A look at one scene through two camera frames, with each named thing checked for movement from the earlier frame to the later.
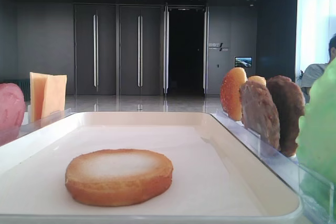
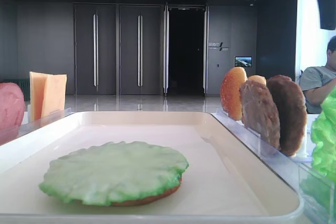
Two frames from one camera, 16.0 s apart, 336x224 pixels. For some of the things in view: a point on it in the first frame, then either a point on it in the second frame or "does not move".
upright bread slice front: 230,93 does not move
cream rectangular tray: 218,177 does not move
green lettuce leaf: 316,149 -> 113,172
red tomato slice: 12,112 does not move
